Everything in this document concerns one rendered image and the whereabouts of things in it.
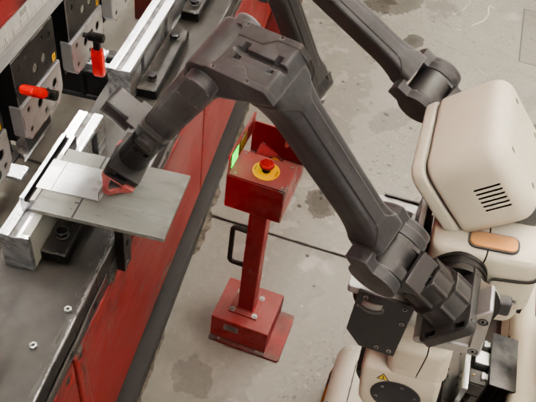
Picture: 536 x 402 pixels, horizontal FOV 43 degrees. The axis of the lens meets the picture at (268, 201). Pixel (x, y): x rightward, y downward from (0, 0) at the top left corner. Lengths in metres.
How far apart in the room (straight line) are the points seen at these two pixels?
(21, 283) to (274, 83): 0.81
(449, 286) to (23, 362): 0.75
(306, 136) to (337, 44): 2.98
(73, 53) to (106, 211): 0.30
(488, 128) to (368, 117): 2.27
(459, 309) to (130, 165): 0.64
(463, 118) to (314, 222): 1.69
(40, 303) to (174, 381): 0.96
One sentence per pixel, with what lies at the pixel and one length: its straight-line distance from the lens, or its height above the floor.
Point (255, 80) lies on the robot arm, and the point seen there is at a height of 1.54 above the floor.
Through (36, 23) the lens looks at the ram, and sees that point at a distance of 1.18.
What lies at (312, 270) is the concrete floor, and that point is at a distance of 2.55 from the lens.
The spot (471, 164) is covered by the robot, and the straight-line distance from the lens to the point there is 1.00.
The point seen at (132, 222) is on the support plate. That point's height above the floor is 1.00.
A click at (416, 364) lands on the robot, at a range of 1.36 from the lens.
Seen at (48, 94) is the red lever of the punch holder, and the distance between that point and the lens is 1.17.
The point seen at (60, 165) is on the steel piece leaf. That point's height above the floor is 1.00.
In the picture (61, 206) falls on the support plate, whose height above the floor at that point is 1.00.
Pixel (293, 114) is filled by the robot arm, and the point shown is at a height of 1.50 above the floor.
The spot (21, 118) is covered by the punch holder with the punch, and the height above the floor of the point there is 1.23.
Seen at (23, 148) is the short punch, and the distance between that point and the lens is 1.31.
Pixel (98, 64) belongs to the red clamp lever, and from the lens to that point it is 1.37.
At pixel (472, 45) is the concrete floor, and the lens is 4.04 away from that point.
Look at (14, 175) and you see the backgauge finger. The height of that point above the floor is 1.00.
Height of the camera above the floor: 1.97
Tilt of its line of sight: 46 degrees down
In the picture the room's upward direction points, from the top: 9 degrees clockwise
